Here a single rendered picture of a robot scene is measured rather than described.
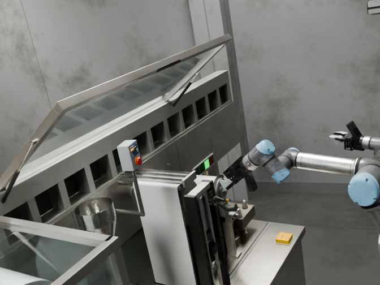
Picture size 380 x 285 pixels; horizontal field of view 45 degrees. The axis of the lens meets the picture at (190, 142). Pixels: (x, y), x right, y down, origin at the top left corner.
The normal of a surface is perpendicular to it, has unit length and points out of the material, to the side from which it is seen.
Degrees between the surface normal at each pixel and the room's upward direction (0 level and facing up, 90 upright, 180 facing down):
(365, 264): 0
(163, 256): 90
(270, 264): 0
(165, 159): 90
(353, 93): 90
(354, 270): 0
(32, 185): 90
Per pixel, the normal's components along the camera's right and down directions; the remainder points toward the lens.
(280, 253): -0.17, -0.93
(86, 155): 0.85, 0.03
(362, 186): -0.65, 0.24
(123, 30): -0.40, 0.36
